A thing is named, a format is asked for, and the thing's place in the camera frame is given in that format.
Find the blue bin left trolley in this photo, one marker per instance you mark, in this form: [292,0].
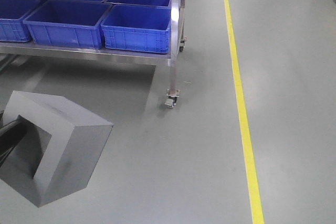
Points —
[13,12]

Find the blue bin front middle trolley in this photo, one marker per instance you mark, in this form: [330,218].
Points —
[73,24]

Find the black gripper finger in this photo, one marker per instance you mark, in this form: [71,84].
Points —
[11,135]

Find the blue bin front right trolley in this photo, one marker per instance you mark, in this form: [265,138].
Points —
[138,28]

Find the gray hollow cube base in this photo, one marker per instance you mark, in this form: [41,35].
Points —
[60,150]

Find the steel trolley with casters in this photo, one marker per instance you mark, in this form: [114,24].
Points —
[14,49]

